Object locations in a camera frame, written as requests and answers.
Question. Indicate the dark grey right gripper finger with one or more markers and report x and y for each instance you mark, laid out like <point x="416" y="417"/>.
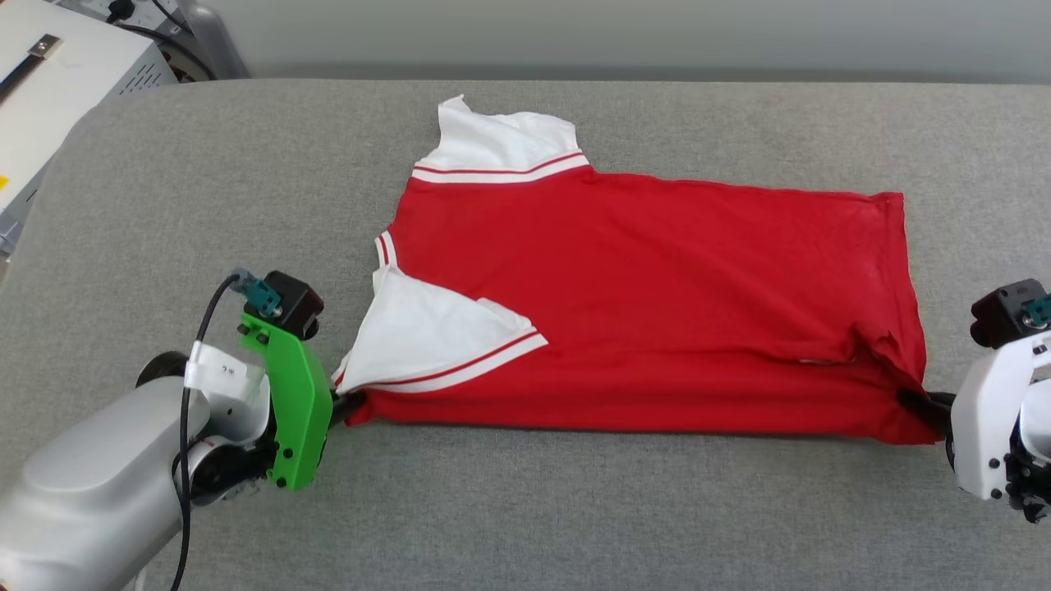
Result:
<point x="926" y="410"/>

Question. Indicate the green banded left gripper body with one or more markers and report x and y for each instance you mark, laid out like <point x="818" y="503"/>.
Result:
<point x="300" y="410"/>

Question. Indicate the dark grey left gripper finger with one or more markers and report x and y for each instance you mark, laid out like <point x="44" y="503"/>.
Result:
<point x="345" y="408"/>

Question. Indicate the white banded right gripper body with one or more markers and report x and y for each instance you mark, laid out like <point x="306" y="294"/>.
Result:
<point x="985" y="427"/>

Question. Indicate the red and white t-shirt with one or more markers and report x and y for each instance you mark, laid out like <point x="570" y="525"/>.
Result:
<point x="657" y="295"/>

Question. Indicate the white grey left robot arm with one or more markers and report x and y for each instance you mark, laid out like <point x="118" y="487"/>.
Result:
<point x="82" y="501"/>

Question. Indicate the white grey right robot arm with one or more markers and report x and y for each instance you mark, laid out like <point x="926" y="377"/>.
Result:
<point x="1039" y="423"/>

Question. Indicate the white label tape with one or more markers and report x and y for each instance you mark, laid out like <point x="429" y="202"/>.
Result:
<point x="226" y="369"/>

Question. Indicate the grey rounded container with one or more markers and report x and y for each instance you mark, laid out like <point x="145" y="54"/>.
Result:
<point x="218" y="41"/>

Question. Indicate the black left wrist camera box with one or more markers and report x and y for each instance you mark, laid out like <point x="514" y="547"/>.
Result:
<point x="296" y="304"/>

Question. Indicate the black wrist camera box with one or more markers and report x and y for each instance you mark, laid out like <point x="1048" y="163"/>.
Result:
<point x="296" y="304"/>
<point x="998" y="312"/>

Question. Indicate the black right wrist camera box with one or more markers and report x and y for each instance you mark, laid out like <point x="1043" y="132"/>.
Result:
<point x="998" y="312"/>

